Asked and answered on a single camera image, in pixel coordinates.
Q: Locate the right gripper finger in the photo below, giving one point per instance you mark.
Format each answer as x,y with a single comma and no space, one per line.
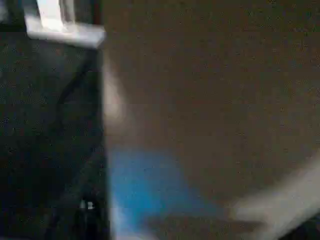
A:
87,220

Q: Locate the white plastic table top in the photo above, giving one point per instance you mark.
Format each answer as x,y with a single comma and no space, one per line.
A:
212,100

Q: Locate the white cabinet with glass doors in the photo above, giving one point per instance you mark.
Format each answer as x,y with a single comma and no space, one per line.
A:
62,27

